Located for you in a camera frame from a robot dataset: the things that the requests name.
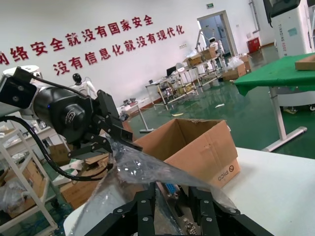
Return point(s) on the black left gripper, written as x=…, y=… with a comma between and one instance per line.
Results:
x=66, y=115

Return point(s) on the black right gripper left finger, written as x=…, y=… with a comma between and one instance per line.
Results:
x=140, y=216

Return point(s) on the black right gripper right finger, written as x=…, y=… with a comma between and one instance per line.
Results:
x=211, y=218

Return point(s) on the graphics card with blue port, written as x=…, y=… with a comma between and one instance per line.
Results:
x=171, y=190

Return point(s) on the silver antistatic bag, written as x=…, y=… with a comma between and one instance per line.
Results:
x=147, y=172

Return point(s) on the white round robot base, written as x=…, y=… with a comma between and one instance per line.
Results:
x=297, y=98

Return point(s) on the open brown cardboard box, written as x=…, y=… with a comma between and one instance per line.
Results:
x=197, y=152

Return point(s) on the cardboard box with plastic wrap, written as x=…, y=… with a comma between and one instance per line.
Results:
x=233, y=73

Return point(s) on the red cabinet box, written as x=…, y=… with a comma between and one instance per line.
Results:
x=253, y=45

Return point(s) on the white T-shaped stand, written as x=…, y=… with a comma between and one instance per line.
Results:
x=144, y=120

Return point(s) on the white humanoid robot black head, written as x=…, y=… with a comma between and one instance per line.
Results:
x=81, y=87

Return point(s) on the white table leg with foot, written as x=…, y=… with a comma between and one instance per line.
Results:
x=280, y=118

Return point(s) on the small white humanoid robot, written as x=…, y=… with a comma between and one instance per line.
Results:
x=216, y=45

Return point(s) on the green tablecloth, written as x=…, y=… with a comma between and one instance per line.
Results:
x=270, y=71

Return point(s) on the green exit sign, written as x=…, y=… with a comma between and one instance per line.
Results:
x=209, y=5

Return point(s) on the flat opened cardboard carton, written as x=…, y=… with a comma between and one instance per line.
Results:
x=306, y=64

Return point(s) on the white tube workbench frame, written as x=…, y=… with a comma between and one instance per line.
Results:
x=177, y=83

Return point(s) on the white storage shelf frame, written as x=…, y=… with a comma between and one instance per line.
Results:
x=46, y=209

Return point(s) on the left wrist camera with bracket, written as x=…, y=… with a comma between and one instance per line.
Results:
x=17, y=96

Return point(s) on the white pedestal robot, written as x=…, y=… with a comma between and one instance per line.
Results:
x=292, y=32

